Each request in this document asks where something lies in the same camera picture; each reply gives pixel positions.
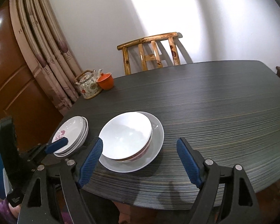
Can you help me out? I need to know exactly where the brown wooden door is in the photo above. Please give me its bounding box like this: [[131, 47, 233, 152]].
[[0, 1, 63, 152]]

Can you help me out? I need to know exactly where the beige patterned curtain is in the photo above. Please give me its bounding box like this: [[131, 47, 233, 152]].
[[9, 0, 82, 115]]

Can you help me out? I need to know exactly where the large white plate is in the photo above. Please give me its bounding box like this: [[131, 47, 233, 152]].
[[99, 111, 164, 173]]

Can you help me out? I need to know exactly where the wooden chair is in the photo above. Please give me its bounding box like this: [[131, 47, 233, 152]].
[[117, 32, 181, 75]]

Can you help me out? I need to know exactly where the white floral bowl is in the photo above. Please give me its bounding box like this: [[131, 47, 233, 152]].
[[99, 112, 152, 160]]

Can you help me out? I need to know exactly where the orange lidded cup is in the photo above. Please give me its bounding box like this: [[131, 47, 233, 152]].
[[97, 73, 114, 91]]

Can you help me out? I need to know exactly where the floral ceramic teapot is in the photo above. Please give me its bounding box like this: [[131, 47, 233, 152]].
[[75, 69, 102, 100]]

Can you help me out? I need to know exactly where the white bowl red rim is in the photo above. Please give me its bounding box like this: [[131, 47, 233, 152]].
[[115, 131, 153, 162]]

